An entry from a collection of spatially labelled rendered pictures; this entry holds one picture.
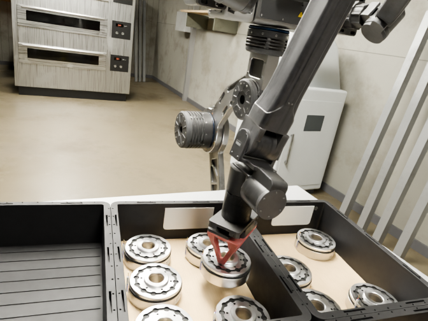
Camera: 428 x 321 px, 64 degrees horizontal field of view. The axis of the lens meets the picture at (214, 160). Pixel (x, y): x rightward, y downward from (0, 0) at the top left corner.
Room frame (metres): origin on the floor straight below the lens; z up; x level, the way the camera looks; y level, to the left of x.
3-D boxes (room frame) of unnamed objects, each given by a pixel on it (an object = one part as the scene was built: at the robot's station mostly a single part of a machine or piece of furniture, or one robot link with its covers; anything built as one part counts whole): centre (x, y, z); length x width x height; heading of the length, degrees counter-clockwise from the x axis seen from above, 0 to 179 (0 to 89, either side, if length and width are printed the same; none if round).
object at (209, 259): (0.59, -0.06, 0.90); 0.10 x 0.10 x 0.01
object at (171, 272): (0.54, 0.07, 0.86); 0.10 x 0.10 x 0.01
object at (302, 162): (3.27, -0.63, 0.75); 0.76 x 0.64 x 1.49; 31
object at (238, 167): (0.58, -0.06, 1.08); 0.07 x 0.06 x 0.07; 28
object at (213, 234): (0.58, -0.05, 0.95); 0.07 x 0.07 x 0.09; 64
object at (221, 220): (0.59, -0.06, 1.02); 0.10 x 0.07 x 0.07; 154
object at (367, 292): (0.59, -0.38, 0.86); 0.05 x 0.05 x 0.01
